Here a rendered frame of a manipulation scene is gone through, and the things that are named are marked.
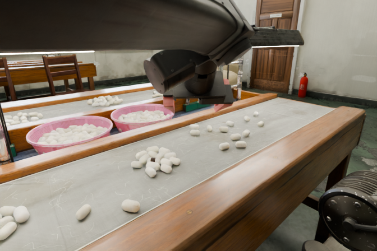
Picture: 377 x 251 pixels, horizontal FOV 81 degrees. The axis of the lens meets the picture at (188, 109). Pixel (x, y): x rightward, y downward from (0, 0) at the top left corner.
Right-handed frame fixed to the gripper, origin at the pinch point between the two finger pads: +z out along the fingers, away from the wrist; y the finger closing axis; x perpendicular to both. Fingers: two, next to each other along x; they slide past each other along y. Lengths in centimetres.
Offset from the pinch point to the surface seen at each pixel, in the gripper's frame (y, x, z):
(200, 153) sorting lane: 2.8, -3.1, 19.6
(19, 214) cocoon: -33.3, -20.0, 3.1
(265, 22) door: 199, 370, 236
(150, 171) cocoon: -10.8, -10.7, 11.0
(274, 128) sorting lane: 34.0, 10.3, 30.7
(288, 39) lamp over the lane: 48, 49, 20
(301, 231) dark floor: 69, -21, 100
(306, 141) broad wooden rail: 35.7, -1.5, 17.7
